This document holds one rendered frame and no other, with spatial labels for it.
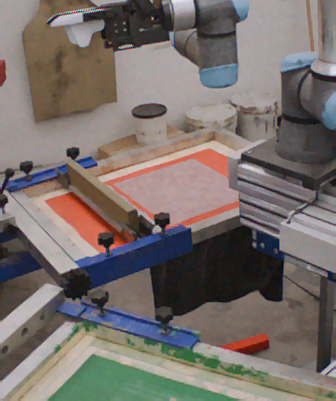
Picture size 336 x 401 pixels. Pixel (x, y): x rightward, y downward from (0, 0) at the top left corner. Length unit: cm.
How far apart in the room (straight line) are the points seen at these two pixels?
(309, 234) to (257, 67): 340
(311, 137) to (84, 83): 264
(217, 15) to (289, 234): 52
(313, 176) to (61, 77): 269
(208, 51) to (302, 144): 39
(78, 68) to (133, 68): 39
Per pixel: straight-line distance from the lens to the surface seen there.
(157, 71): 446
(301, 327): 321
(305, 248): 158
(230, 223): 200
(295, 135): 165
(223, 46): 136
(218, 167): 236
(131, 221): 193
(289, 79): 162
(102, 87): 426
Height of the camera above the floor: 195
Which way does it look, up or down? 26 degrees down
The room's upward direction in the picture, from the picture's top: 5 degrees counter-clockwise
